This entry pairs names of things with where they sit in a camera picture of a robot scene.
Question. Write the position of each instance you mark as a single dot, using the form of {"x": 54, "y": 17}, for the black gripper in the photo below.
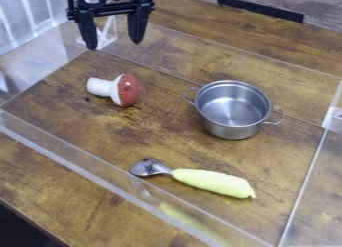
{"x": 84, "y": 10}

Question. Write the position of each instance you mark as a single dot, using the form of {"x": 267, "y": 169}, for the red white toy mushroom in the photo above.
{"x": 124, "y": 89}

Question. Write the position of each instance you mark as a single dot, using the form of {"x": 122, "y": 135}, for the clear acrylic triangle bracket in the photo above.
{"x": 108, "y": 34}

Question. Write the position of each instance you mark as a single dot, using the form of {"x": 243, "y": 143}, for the silver metal pot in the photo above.
{"x": 235, "y": 109}

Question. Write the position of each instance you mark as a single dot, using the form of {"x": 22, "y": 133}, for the clear acrylic front barrier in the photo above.
{"x": 176, "y": 211}

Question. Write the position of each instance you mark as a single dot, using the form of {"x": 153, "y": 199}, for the black strip on table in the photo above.
{"x": 265, "y": 10}

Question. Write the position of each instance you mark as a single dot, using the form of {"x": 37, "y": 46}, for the spoon with yellow handle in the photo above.
{"x": 204, "y": 179}

